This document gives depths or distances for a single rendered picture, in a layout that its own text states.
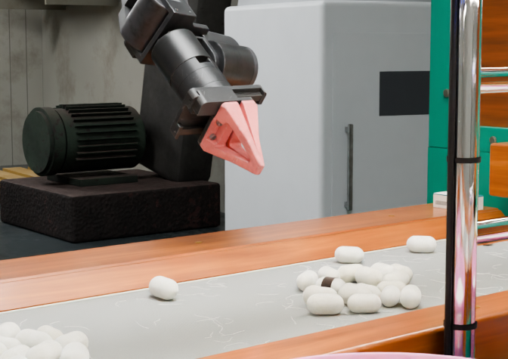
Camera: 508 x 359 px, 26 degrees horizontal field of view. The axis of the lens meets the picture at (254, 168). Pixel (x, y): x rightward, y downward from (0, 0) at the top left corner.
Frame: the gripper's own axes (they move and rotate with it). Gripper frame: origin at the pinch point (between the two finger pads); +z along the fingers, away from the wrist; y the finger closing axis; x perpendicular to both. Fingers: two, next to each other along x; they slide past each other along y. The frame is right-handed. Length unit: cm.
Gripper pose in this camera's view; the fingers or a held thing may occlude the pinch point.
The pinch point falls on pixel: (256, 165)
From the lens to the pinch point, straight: 118.1
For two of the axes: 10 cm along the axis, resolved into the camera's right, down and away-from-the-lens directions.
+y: 7.7, -0.9, 6.3
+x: -4.0, 7.1, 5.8
